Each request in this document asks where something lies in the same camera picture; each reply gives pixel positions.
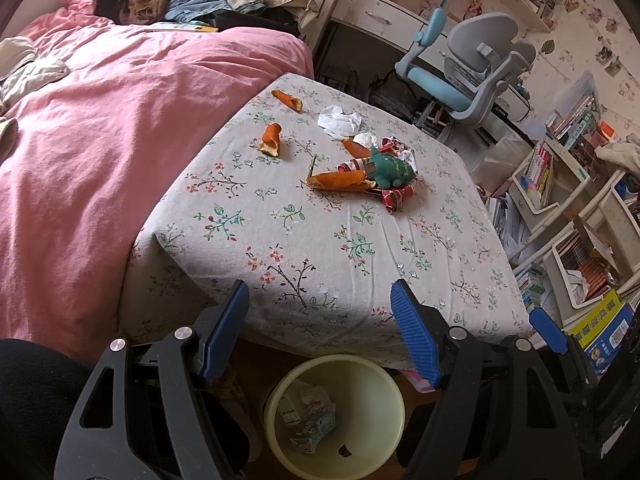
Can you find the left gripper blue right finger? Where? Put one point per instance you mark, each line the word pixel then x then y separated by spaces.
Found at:
pixel 422 330

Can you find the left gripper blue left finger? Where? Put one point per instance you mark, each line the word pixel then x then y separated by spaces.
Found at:
pixel 220 330

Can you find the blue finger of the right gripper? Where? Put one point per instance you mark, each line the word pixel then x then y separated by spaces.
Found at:
pixel 548 331

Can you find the red white snack bag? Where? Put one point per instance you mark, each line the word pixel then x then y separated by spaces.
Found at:
pixel 394 198

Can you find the green wrapper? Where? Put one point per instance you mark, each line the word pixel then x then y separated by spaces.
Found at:
pixel 388 171

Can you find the large orange peel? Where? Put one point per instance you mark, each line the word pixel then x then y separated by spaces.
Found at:
pixel 341 181

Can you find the small white tissue ball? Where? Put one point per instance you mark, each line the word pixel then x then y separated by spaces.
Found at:
pixel 366 139

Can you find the curled orange peel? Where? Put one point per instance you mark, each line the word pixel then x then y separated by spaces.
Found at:
pixel 270 141

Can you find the white tissue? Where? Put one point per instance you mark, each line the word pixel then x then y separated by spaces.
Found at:
pixel 337 124

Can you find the pale yellow trash bin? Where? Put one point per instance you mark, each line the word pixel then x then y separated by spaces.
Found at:
pixel 370 417

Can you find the trash inside bin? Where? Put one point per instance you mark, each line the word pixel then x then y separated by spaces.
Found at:
pixel 309 415

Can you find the yellow blue book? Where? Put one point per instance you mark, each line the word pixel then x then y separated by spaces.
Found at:
pixel 601 331

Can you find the white bookshelf with books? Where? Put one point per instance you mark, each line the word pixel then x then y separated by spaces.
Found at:
pixel 572 212

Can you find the floral bed sheet mattress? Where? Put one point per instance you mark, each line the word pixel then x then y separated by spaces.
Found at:
pixel 319 265

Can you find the small orange peel piece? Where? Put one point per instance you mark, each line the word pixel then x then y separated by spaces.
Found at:
pixel 355 149

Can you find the pink duvet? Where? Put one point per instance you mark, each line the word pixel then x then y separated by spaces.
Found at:
pixel 96 151

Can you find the blue grey desk chair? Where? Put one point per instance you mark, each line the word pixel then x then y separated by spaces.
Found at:
pixel 485 58

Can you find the white cloth on duvet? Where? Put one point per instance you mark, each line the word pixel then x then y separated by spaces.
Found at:
pixel 24 70

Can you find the white desk with drawer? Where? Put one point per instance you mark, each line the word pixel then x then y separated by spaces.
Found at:
pixel 381 19

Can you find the pile of clothes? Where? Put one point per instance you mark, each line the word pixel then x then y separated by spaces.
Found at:
pixel 219 14

